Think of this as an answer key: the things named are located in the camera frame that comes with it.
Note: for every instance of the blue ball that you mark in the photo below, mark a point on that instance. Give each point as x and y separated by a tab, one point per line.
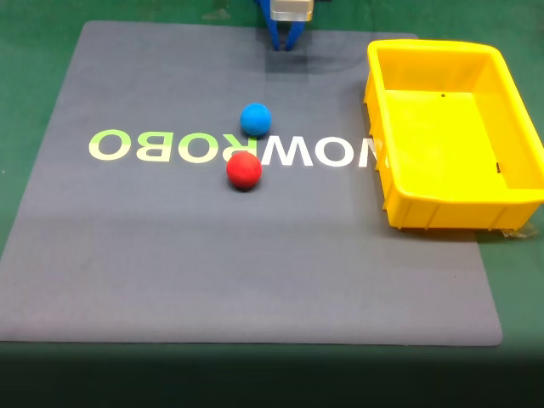
255	119

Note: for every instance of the red ball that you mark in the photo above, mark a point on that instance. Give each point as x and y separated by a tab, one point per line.
243	170

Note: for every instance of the yellow plastic bin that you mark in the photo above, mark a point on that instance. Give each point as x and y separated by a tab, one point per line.
442	140

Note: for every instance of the grey mat with WOWROBO print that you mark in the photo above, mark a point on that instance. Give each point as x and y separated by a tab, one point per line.
170	255

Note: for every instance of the clear plastic scrap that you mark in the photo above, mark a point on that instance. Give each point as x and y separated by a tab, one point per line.
519	232

